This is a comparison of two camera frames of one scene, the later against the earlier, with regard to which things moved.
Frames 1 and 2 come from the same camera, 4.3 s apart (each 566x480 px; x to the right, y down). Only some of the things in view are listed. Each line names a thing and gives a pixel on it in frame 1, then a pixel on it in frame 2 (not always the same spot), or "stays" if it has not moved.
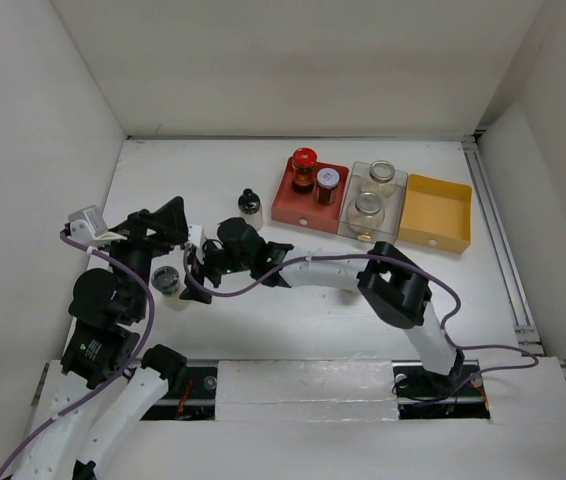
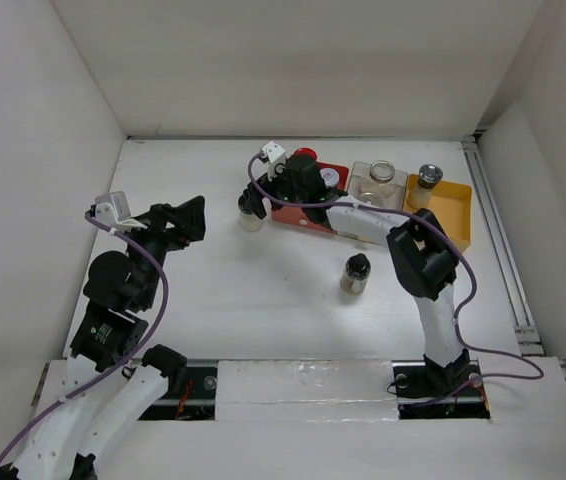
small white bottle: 165,281 to 420,194
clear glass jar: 382,182 stays
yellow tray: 437,214 stays
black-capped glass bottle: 250,210 stays
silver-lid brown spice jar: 327,181 stays
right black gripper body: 219,261 to 281,187
